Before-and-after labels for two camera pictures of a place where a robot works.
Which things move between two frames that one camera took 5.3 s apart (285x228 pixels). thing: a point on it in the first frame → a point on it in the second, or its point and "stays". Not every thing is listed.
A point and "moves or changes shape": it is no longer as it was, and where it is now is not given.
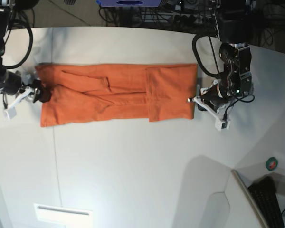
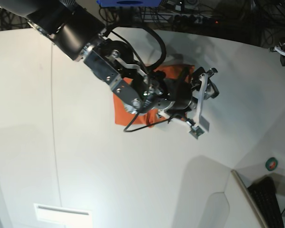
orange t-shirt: (84, 92) moves or changes shape
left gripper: (11, 82) → (186, 100)
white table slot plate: (71, 217) stays
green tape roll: (271, 163) stays
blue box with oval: (128, 3) stays
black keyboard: (263, 192) stays
